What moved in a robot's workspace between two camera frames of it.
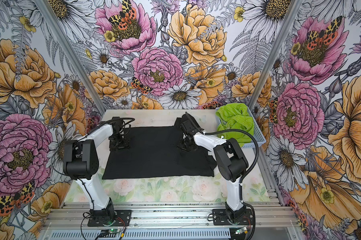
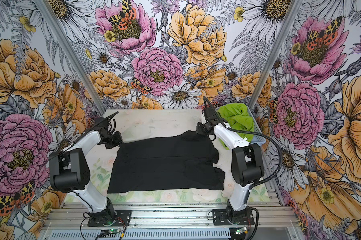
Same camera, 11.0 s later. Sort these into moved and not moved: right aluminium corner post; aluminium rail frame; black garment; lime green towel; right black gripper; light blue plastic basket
Moved: right black gripper; black garment
Not moved: lime green towel; aluminium rail frame; right aluminium corner post; light blue plastic basket
